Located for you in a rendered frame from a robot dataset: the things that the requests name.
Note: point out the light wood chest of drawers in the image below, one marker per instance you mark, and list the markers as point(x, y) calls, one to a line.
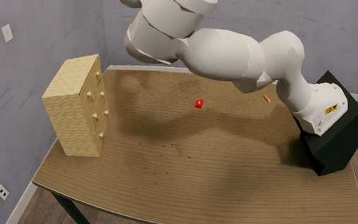
point(65, 110)

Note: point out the small red block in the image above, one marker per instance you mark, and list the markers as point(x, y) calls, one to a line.
point(199, 103)

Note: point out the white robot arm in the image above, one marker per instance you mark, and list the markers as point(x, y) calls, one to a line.
point(165, 31)

